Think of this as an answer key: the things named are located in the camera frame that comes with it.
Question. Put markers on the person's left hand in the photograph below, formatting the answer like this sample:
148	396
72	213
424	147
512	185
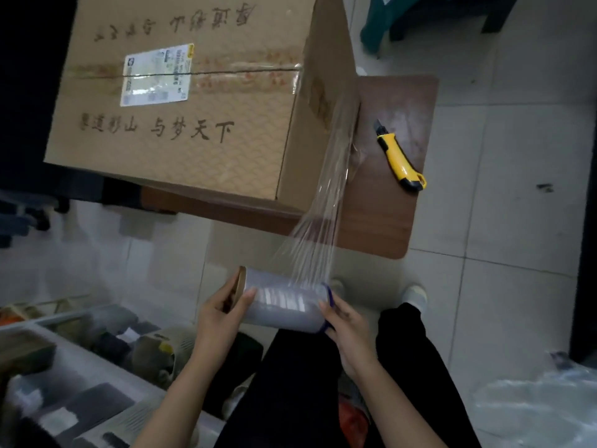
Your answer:
219	321

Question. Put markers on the person's right hand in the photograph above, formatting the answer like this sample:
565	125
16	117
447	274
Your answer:
354	345

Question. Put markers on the stretch film roll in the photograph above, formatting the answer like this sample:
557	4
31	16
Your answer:
284	305

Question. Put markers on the brown cardboard box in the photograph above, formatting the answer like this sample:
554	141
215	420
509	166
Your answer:
186	135

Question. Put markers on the person's left forearm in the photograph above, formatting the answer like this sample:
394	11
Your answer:
182	405

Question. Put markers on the person's left white shoe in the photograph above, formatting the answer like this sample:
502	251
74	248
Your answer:
336	288

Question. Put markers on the person's white shoe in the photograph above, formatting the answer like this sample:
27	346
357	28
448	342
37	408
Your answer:
336	288
414	297

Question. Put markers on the person's right white shoe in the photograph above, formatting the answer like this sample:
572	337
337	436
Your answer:
414	297

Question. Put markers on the person's black trousers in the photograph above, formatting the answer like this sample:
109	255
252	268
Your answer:
289	396

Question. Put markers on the loose white slatted basket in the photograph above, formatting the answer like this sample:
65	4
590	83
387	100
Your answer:
182	354

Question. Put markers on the grey plastic basket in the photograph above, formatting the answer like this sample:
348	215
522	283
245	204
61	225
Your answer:
359	396

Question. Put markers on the red cloth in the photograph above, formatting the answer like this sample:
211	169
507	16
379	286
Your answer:
352	424

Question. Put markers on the white storage rack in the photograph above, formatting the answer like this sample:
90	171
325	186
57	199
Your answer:
93	368

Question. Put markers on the brown wooden board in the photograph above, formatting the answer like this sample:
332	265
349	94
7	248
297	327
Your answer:
387	214

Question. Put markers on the yellow utility knife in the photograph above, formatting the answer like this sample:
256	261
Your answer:
398	160

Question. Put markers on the clear plastic bag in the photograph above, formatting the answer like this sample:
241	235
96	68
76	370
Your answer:
536	410

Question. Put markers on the small dark scrap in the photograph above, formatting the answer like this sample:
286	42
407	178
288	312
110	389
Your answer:
545	187

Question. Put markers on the dark low cabinet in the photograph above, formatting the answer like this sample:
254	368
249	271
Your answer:
28	111

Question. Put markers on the dark shelf unit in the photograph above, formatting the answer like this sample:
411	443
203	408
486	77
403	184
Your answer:
501	11

